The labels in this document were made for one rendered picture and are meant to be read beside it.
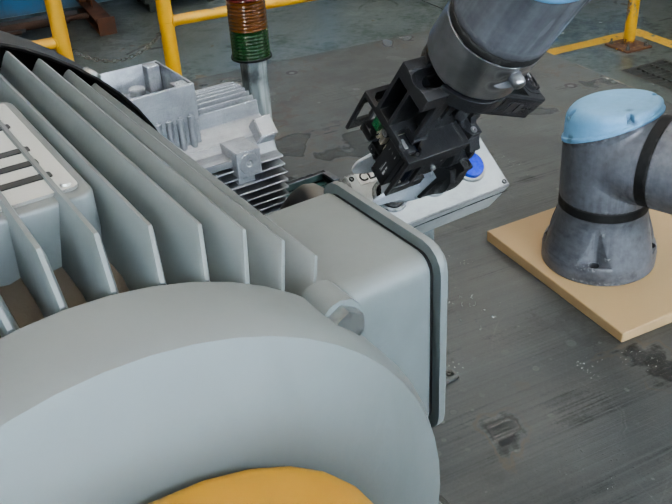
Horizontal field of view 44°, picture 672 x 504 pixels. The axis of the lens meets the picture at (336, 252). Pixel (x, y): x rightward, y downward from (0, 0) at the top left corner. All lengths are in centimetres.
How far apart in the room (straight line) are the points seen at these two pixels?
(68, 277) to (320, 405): 6
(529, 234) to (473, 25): 70
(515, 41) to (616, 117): 50
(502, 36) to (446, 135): 13
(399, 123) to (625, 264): 55
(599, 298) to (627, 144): 20
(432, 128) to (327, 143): 92
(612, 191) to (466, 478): 41
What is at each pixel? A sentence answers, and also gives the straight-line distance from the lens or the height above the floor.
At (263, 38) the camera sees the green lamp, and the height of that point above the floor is 106.
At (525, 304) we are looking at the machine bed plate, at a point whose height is 80.
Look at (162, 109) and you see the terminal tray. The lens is 90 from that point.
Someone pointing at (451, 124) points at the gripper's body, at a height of 118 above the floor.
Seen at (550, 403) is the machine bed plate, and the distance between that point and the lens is 98.
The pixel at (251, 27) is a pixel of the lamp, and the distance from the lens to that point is 130.
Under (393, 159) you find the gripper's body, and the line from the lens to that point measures 66.
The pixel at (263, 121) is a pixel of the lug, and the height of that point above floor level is 109.
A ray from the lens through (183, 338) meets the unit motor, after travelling 16.
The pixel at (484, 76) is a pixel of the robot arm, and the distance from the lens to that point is 59.
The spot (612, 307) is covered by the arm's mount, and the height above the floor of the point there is 82.
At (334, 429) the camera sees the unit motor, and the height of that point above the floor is 132.
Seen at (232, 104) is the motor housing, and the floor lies 110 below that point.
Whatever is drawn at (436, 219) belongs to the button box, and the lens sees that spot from 84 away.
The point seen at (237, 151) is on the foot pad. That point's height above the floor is 108.
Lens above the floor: 145
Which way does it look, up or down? 32 degrees down
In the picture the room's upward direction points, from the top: 4 degrees counter-clockwise
